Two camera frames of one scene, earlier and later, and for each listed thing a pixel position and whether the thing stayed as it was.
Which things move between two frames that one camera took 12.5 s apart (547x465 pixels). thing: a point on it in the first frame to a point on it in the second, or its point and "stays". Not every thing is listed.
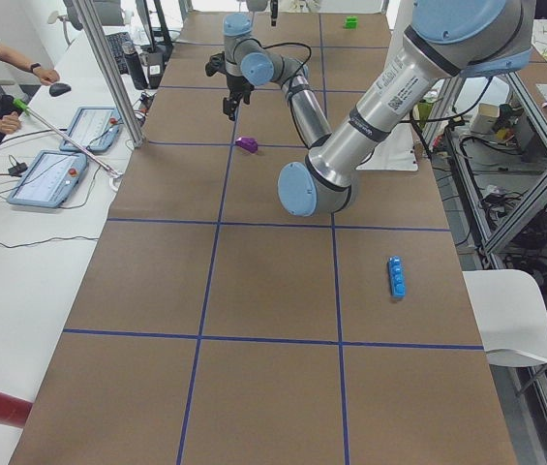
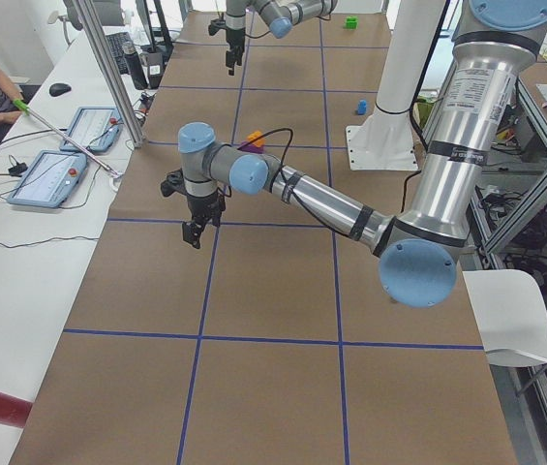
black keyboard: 116,42 stays
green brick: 350,22 stays
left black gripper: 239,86 to 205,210
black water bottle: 135,65 stays
